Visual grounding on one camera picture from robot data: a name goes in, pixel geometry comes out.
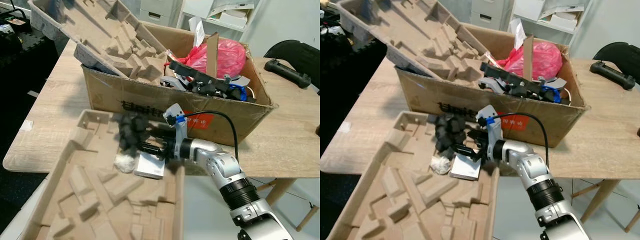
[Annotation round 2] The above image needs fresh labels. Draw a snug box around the brown Unitree cardboard box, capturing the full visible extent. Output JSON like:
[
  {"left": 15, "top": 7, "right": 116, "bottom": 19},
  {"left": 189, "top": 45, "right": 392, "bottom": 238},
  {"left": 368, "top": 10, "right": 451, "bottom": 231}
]
[
  {"left": 81, "top": 22, "right": 276, "bottom": 147},
  {"left": 395, "top": 22, "right": 592, "bottom": 149}
]

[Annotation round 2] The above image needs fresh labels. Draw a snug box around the red plastic bag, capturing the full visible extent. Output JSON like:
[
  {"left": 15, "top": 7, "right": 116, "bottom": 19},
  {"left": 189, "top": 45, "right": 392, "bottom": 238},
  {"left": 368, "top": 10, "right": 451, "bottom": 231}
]
[
  {"left": 505, "top": 40, "right": 564, "bottom": 81},
  {"left": 185, "top": 39, "right": 247, "bottom": 79}
]

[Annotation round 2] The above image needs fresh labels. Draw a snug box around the white paper box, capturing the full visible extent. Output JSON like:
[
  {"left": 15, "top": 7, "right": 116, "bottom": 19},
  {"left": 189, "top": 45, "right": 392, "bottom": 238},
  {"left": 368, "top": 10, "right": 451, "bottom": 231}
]
[
  {"left": 134, "top": 152, "right": 168, "bottom": 180},
  {"left": 449, "top": 152, "right": 483, "bottom": 182}
]

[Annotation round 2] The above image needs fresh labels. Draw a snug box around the black handheld controller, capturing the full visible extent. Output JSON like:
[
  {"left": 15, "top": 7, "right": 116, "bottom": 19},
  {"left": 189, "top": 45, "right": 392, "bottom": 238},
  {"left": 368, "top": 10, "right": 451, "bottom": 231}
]
[
  {"left": 263, "top": 58, "right": 312, "bottom": 89},
  {"left": 590, "top": 60, "right": 637, "bottom": 91}
]

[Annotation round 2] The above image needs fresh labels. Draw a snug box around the black plastic parts pile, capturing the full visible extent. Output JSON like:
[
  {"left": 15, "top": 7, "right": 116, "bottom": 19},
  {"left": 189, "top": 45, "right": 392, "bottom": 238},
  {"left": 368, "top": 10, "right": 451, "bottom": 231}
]
[
  {"left": 479, "top": 61, "right": 572, "bottom": 105},
  {"left": 160, "top": 60, "right": 257, "bottom": 104}
]

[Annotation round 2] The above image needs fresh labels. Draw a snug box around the white shelf unit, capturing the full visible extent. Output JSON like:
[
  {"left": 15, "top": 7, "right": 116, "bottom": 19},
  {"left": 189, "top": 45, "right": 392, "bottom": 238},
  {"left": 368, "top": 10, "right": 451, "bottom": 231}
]
[
  {"left": 507, "top": 0, "right": 594, "bottom": 36},
  {"left": 177, "top": 0, "right": 262, "bottom": 34}
]

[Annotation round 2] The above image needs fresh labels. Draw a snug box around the white papers stack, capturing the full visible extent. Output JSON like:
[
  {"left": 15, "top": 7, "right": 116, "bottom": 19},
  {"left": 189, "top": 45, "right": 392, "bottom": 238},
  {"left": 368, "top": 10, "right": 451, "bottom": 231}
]
[
  {"left": 210, "top": 2, "right": 251, "bottom": 29},
  {"left": 542, "top": 5, "right": 584, "bottom": 31}
]

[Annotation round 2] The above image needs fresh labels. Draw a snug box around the crumpled white tissue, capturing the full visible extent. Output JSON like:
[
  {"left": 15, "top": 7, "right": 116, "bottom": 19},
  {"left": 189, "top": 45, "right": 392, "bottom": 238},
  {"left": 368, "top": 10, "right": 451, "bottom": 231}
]
[
  {"left": 114, "top": 152, "right": 139, "bottom": 174},
  {"left": 430, "top": 155, "right": 454, "bottom": 176}
]

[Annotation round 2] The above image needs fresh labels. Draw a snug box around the brown cardboard strip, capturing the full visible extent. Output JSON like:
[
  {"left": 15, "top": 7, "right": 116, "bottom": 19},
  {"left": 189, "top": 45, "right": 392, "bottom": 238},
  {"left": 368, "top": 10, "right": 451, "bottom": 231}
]
[
  {"left": 522, "top": 35, "right": 535, "bottom": 81},
  {"left": 206, "top": 32, "right": 220, "bottom": 79}
]

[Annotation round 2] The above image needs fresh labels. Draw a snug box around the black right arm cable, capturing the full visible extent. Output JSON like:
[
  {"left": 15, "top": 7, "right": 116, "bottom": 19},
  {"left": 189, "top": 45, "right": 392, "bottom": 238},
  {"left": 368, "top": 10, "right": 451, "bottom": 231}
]
[
  {"left": 491, "top": 112, "right": 551, "bottom": 167},
  {"left": 176, "top": 110, "right": 240, "bottom": 164}
]

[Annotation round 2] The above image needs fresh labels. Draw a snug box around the grey filing cabinet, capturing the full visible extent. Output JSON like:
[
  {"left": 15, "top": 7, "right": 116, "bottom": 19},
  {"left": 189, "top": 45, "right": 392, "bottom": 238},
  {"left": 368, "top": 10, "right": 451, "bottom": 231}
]
[
  {"left": 140, "top": 0, "right": 184, "bottom": 26},
  {"left": 470, "top": 0, "right": 514, "bottom": 31}
]

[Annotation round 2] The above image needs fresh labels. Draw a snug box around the white paper strip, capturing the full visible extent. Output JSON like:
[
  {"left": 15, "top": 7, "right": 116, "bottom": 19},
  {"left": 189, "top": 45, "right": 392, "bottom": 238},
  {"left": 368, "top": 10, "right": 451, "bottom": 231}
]
[
  {"left": 509, "top": 18, "right": 527, "bottom": 51},
  {"left": 189, "top": 16, "right": 206, "bottom": 49}
]

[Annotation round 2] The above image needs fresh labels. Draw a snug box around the brown moulded pulp tray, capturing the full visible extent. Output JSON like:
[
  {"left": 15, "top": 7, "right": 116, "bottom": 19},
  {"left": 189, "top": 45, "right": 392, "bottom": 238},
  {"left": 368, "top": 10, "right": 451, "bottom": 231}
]
[
  {"left": 336, "top": 0, "right": 494, "bottom": 84},
  {"left": 27, "top": 0, "right": 169, "bottom": 84},
  {"left": 325, "top": 111, "right": 501, "bottom": 240},
  {"left": 20, "top": 110, "right": 186, "bottom": 240}
]

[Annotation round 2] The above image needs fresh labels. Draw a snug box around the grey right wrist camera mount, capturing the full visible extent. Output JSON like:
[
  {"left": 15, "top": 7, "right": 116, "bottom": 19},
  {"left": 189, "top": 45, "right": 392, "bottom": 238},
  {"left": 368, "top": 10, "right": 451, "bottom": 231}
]
[
  {"left": 476, "top": 106, "right": 504, "bottom": 164},
  {"left": 163, "top": 103, "right": 189, "bottom": 161}
]

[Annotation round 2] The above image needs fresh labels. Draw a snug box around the light wooden table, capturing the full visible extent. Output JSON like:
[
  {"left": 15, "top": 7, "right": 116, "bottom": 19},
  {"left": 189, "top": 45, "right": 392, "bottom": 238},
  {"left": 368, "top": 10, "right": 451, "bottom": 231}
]
[
  {"left": 320, "top": 37, "right": 640, "bottom": 235},
  {"left": 2, "top": 37, "right": 321, "bottom": 233}
]

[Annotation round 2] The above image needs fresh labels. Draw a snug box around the black chair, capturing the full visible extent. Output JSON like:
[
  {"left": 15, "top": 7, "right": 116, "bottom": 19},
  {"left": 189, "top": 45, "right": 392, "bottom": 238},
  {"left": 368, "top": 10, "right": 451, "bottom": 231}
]
[
  {"left": 263, "top": 40, "right": 321, "bottom": 92},
  {"left": 592, "top": 42, "right": 640, "bottom": 86}
]

